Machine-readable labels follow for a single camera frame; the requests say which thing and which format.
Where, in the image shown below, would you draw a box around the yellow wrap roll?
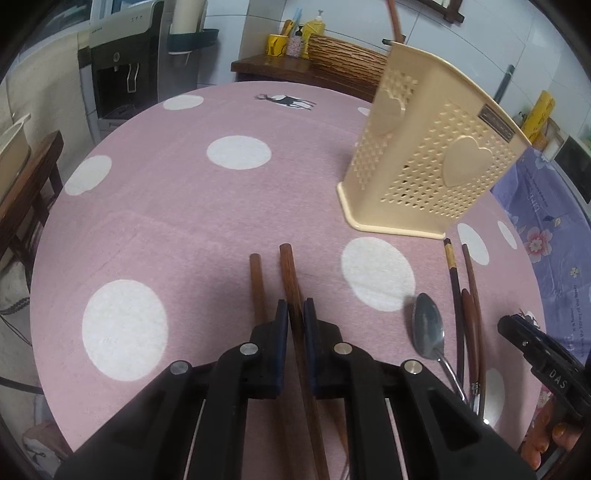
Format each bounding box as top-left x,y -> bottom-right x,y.
522,91 -> 556,143

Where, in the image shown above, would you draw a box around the person's right hand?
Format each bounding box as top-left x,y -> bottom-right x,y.
521,397 -> 587,472

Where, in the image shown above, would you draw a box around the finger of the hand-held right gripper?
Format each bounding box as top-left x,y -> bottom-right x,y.
497,314 -> 591,416

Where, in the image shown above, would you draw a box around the white microwave oven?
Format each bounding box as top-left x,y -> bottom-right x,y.
553,135 -> 591,205

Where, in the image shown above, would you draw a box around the dark wooden counter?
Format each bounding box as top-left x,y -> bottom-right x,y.
231,54 -> 384,101

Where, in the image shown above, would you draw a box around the thin brown chopstick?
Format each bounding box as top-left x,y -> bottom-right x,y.
462,244 -> 486,418

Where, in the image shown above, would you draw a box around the beige perforated utensil holder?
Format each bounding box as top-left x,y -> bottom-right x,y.
336,41 -> 533,241

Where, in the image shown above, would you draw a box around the pink floral pump bottle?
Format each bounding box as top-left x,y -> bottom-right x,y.
286,25 -> 306,58

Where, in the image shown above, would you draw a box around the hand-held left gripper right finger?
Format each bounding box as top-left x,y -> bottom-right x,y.
302,298 -> 539,480

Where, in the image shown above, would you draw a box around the thick wooden utensil handle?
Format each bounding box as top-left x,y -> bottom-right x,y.
279,244 -> 331,480
249,253 -> 269,326

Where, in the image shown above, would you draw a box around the grey water dispenser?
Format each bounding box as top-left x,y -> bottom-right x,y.
88,0 -> 171,132

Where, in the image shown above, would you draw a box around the blue floral cloth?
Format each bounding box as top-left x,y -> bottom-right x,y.
492,147 -> 591,416

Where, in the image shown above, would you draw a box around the yellow soap bottle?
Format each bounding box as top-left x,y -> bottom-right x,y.
302,9 -> 327,57

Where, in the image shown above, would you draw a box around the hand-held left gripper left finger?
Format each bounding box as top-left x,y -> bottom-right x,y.
55,299 -> 289,480

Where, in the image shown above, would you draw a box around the dark chopstick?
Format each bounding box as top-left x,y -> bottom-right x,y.
443,237 -> 468,402

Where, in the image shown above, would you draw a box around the brown ribbed sink basin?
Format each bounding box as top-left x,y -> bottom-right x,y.
307,33 -> 389,88

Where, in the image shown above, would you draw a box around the metal spoon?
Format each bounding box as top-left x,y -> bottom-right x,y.
412,292 -> 467,402

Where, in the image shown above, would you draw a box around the dark wooden chair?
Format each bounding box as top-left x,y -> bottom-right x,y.
0,130 -> 64,278

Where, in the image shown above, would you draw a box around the reddish wooden spoon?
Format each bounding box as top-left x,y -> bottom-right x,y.
461,288 -> 481,407

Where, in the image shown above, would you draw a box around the small wooden box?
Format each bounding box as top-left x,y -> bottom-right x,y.
544,117 -> 570,161

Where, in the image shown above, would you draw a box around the teal plastic rack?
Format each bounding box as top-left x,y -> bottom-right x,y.
167,28 -> 221,55

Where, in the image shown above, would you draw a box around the cream pot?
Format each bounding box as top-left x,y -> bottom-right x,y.
0,113 -> 32,195

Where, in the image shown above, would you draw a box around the reddish wooden rod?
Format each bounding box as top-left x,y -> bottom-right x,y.
385,0 -> 407,44

